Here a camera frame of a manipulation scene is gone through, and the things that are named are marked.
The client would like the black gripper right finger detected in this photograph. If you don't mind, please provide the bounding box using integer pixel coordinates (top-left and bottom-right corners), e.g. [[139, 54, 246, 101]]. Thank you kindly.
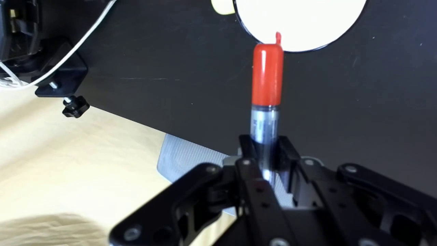
[[278, 135, 437, 246]]

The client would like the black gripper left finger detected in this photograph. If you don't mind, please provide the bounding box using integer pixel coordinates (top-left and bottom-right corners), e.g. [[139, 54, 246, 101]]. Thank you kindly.
[[109, 134, 296, 246]]

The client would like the red capped marker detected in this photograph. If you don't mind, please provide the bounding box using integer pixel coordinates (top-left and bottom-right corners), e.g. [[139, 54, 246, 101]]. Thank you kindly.
[[249, 31, 286, 183]]

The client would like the yellow mug white interior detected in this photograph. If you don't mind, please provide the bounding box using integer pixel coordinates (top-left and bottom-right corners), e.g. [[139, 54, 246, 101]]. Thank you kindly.
[[210, 0, 369, 53]]

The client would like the beige cloth backdrop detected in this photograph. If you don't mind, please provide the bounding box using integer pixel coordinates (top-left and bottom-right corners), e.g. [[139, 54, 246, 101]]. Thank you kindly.
[[0, 86, 238, 246]]

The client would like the black equipment pile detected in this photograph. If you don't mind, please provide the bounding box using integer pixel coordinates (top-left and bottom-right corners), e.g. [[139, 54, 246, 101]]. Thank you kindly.
[[0, 0, 93, 120]]

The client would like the white cable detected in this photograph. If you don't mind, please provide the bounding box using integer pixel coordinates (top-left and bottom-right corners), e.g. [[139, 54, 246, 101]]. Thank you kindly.
[[0, 0, 119, 89]]

